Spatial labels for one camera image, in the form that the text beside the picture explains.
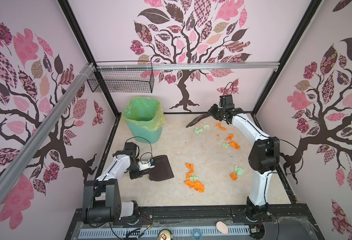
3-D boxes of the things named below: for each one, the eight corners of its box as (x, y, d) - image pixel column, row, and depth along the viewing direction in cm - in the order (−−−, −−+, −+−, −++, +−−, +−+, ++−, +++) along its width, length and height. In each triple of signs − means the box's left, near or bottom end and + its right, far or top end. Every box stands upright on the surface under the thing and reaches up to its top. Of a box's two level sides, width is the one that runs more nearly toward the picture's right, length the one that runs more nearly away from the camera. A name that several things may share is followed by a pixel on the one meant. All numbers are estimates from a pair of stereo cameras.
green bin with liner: (125, 134, 110) (113, 109, 90) (149, 117, 121) (143, 92, 101) (149, 157, 97) (141, 134, 77) (174, 136, 108) (173, 111, 88)
